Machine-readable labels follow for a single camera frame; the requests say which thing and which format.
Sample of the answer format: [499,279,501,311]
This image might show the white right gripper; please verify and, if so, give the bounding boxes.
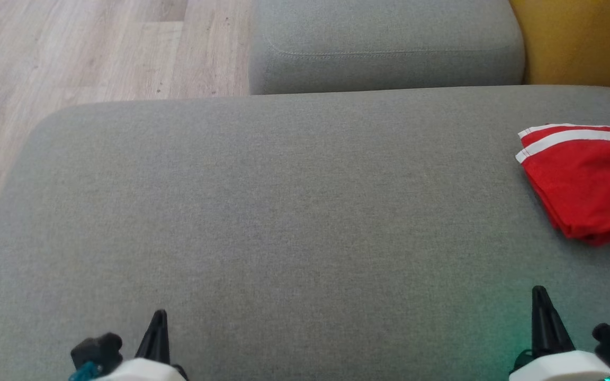
[509,286,610,381]

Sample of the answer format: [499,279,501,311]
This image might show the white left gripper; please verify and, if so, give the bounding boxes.
[93,310,186,381]

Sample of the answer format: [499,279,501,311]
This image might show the red shorts white hem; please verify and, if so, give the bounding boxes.
[515,123,610,247]

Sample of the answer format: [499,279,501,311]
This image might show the wide grey sofa seat cushion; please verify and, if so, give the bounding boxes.
[0,85,610,381]

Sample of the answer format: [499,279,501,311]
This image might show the wide yellow sofa backrest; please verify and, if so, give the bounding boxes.
[509,0,610,97]

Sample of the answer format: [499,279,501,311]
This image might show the narrow grey sofa seat cushion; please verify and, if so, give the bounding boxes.
[248,0,526,96]

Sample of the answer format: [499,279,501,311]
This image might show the teal cable connector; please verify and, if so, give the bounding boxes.
[68,361,99,381]

